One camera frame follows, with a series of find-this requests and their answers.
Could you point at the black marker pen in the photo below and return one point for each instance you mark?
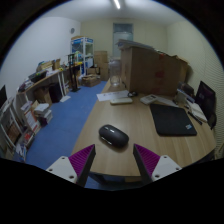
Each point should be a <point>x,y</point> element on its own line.
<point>194,118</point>

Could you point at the ceiling tube light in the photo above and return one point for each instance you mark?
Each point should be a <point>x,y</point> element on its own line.
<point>116,4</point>

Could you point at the cluttered bookshelf unit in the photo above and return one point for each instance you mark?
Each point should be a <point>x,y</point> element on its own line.
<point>20,123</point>

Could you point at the black floor stand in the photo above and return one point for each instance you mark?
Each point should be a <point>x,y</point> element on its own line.
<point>73,75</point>

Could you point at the open cardboard box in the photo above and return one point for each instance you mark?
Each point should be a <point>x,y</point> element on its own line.
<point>90,80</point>

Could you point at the large cardboard box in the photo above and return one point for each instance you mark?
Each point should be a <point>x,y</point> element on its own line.
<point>150,70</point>

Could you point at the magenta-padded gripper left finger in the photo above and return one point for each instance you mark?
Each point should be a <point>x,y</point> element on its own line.
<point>82,160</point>

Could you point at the black mouse pad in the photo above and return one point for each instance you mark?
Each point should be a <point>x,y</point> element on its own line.
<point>171,119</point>

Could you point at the small white container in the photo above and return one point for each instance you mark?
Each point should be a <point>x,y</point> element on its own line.
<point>181,97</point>

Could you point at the black computer mouse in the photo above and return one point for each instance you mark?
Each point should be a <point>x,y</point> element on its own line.
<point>113,135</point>

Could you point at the grey door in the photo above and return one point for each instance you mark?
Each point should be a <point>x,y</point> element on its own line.
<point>122,40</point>

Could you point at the stacked cardboard boxes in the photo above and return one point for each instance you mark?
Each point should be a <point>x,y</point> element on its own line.
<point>101,65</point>

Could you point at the white notebook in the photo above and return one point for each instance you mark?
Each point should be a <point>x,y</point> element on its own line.
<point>197,111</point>

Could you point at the blue white display cabinet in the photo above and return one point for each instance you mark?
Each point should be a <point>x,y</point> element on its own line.
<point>81,53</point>

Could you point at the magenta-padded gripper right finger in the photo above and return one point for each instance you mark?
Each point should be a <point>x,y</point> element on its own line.
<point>148,159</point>

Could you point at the dark screen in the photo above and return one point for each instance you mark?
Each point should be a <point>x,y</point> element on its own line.
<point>205,98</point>

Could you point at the clear glass jar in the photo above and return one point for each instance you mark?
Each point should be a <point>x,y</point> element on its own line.
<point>115,71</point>

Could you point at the white remote with buttons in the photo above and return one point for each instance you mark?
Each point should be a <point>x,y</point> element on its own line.
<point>148,99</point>

